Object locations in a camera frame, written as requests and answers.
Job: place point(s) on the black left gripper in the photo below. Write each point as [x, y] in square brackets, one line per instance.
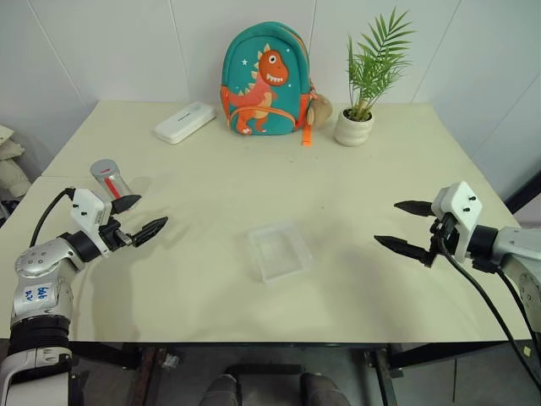
[119, 237]

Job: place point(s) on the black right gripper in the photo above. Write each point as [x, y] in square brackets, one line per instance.
[446, 232]

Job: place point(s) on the small red-labelled jar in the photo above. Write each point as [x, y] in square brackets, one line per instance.
[113, 186]

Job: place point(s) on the small white round object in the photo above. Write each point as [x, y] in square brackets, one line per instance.
[103, 167]

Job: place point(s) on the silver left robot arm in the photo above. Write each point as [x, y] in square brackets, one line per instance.
[38, 262]

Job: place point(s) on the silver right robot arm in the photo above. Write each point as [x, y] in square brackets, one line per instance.
[515, 245]

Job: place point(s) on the clear plastic rectangular container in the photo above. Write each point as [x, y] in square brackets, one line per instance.
[281, 251]

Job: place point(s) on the white rectangular case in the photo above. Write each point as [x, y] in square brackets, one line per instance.
[184, 122]

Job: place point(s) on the white ribbed plant pot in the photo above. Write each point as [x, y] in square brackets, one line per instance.
[354, 131]

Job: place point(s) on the black slanted metal bar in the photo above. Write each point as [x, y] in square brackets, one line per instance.
[524, 190]

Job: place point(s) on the beige padded cloth bundle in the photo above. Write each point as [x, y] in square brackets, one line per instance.
[12, 169]

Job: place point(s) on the beige plush backpack charm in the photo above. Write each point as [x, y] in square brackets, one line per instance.
[321, 110]

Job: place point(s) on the green palm plant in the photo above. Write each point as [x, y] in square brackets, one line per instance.
[374, 67]

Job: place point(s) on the dark grey rounded shape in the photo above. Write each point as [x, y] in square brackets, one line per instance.
[222, 391]
[321, 391]

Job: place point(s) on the teal dinosaur backpack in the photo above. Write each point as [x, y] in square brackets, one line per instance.
[264, 76]

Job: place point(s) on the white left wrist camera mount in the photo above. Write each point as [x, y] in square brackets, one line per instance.
[86, 207]

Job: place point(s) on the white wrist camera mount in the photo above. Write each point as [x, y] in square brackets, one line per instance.
[460, 203]
[86, 207]

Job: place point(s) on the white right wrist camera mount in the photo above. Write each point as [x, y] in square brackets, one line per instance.
[460, 203]

